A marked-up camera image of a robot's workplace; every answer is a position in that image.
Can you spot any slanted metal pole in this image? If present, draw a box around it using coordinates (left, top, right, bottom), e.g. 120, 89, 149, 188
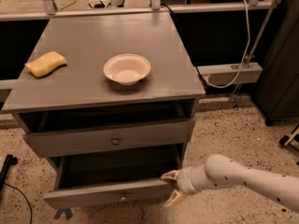
229, 0, 279, 110

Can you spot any dark cabinet at right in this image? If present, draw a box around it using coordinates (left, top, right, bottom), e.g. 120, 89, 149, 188
253, 0, 299, 126

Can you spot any yellow sponge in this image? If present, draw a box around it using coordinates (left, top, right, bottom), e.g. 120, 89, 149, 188
25, 51, 67, 77

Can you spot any grey top drawer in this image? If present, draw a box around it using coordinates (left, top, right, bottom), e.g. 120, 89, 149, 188
24, 119, 195, 158

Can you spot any black floor cable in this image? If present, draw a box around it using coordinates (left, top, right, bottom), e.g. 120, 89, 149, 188
3, 181, 34, 224

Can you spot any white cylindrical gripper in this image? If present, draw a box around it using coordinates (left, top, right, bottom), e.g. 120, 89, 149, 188
161, 166, 205, 207

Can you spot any white paper bowl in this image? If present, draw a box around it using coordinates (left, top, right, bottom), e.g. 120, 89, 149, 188
103, 54, 151, 86

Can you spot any white cable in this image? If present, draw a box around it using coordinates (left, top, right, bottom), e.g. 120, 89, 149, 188
202, 0, 252, 90

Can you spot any blue tape cross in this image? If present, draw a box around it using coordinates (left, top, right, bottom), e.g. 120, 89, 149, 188
53, 208, 73, 220

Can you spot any grey drawer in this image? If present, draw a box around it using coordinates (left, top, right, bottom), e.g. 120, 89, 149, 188
24, 119, 195, 158
43, 144, 182, 209

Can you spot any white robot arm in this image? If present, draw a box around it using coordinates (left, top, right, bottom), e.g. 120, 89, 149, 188
161, 154, 299, 213

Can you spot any black stand foot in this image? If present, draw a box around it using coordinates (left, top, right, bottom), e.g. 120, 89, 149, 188
0, 154, 18, 192

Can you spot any grey wooden drawer cabinet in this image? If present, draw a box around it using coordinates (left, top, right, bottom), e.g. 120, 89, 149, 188
2, 11, 206, 173

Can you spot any black caster wheel frame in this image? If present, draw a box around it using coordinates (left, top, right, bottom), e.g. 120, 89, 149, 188
279, 124, 299, 152

